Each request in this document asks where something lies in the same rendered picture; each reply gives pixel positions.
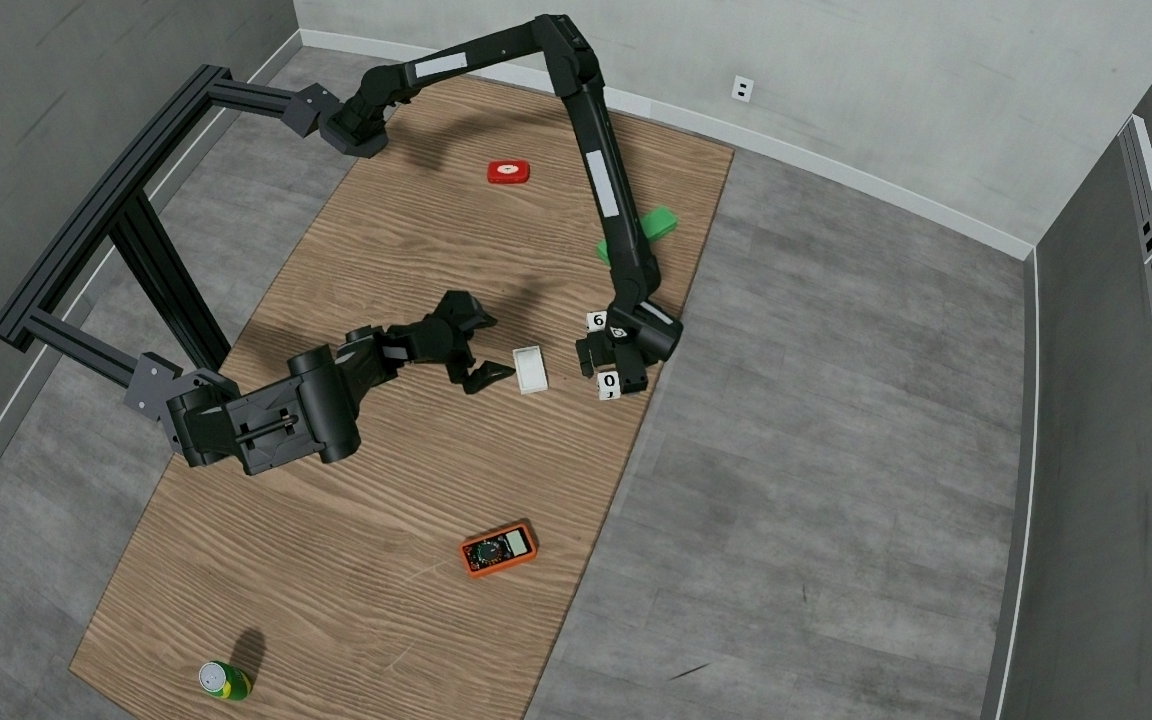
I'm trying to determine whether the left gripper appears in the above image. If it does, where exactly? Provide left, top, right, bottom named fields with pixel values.
left=575, top=327, right=659, bottom=380

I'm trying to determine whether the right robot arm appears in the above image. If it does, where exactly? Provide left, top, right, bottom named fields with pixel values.
left=166, top=290, right=484, bottom=476

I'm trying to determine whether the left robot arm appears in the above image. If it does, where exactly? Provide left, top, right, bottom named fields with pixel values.
left=327, top=14, right=684, bottom=396

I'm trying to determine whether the green flat bar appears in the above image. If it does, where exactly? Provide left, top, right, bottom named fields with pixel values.
left=596, top=206, right=677, bottom=267

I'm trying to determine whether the white number cube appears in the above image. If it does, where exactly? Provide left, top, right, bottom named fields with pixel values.
left=597, top=371, right=621, bottom=400
left=586, top=311, right=607, bottom=333

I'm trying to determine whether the green drink can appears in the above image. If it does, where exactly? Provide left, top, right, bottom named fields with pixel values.
left=199, top=661, right=251, bottom=702

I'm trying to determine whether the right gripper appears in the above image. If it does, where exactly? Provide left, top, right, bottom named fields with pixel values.
left=420, top=312, right=516, bottom=395

